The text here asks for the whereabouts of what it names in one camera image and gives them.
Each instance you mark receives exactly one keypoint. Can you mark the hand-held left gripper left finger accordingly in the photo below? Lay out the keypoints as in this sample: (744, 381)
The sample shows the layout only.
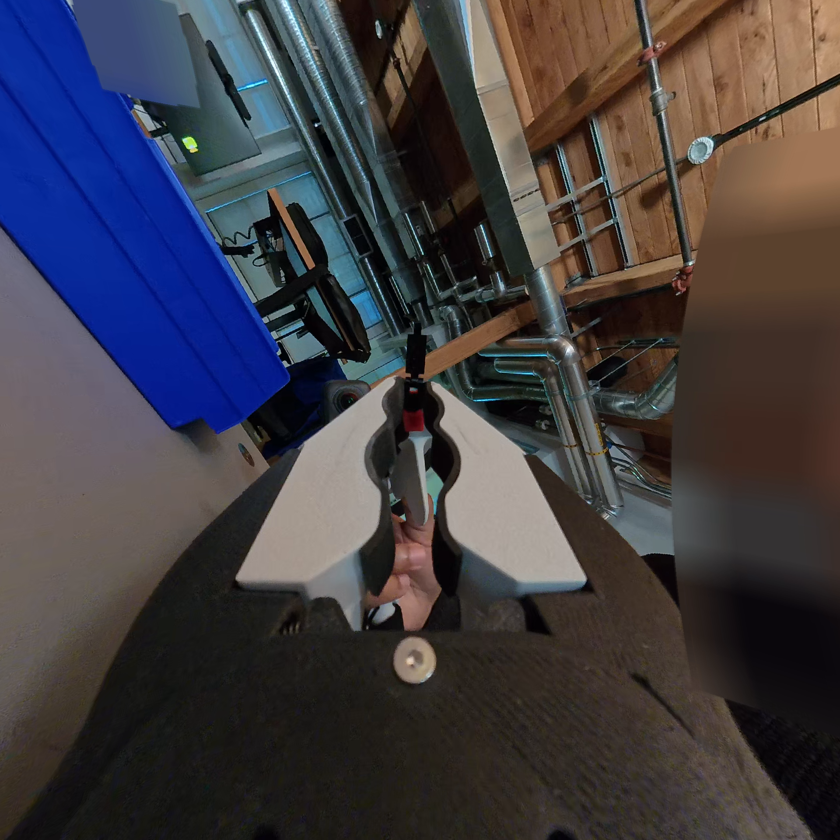
(308, 525)

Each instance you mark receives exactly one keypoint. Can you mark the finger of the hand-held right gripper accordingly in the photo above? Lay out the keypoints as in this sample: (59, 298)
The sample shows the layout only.
(412, 479)

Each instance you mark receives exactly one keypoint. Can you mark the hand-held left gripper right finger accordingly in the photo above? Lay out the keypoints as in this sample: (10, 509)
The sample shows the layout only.
(512, 525)

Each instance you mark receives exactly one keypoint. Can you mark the silver elbow pipes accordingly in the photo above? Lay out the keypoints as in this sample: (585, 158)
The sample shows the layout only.
(571, 407)

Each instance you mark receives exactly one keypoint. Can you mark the person's right hand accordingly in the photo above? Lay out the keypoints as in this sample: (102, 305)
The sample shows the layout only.
(412, 564)

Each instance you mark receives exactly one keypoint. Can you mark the dark blue bag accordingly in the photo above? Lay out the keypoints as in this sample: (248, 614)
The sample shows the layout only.
(308, 394)

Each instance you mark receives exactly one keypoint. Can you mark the black office chair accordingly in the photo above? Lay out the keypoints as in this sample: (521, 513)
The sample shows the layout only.
(328, 295)

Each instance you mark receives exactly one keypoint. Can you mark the wooden desk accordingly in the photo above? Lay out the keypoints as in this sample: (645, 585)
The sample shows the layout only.
(289, 229)

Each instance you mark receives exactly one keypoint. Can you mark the blue plastic bin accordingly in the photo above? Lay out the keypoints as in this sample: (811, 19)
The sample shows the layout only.
(98, 229)

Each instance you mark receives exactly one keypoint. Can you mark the person's black knit sweater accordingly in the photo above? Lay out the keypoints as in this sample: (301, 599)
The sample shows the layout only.
(787, 768)

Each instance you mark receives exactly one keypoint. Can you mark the round spiral metal ducts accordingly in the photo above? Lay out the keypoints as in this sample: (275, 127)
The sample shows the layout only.
(315, 98)

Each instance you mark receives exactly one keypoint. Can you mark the grey panel with green light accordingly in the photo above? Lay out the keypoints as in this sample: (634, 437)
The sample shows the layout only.
(216, 131)

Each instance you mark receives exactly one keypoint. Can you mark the round white ceiling lamp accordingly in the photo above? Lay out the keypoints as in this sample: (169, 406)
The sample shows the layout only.
(701, 149)

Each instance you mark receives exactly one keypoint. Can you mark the grey pipe with red clamps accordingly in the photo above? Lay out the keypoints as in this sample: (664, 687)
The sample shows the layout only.
(666, 131)

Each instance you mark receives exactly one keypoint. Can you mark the black round camera lens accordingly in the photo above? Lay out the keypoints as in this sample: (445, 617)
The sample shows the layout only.
(344, 397)

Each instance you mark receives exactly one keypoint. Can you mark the rectangular silver air duct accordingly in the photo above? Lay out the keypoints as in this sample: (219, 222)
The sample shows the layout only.
(499, 151)

